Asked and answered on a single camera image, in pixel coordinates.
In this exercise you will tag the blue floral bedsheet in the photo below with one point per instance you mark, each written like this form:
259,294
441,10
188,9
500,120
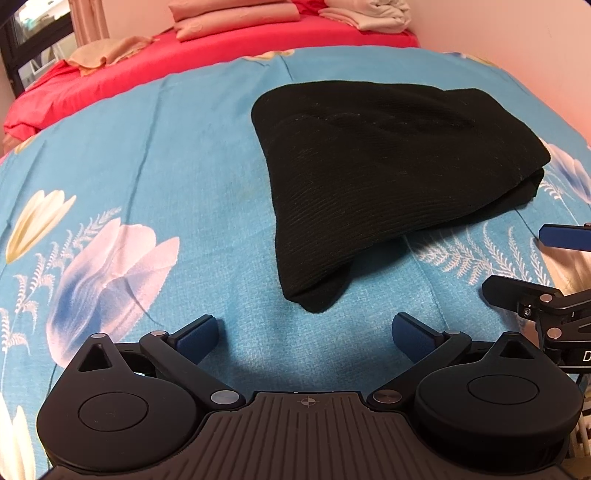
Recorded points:
184,184

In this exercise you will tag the cream rolled cloth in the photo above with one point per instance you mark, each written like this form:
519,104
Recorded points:
369,14

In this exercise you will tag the pink curtain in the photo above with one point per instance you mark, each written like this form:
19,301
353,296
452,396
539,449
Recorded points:
90,21

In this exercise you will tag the beige crumpled cloth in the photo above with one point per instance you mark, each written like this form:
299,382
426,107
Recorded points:
106,53

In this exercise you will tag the pink folded blanket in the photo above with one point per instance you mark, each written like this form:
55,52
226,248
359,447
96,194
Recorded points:
231,9
231,28

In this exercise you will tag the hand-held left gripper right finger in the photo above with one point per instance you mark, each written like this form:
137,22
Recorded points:
413,339

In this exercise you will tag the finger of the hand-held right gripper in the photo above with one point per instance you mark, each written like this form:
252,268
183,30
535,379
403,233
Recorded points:
517,290
561,235

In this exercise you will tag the black pants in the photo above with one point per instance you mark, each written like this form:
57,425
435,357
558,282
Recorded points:
369,175

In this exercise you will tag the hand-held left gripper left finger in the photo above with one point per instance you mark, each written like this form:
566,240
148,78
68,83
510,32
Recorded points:
198,339

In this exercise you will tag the dark framed window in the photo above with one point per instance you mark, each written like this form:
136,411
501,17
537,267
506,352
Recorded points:
32,41

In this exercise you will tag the red crumpled cloth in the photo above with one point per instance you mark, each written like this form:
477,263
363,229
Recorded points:
311,7

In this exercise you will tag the red bedsheet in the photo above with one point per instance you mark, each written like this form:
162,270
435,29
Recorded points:
184,60

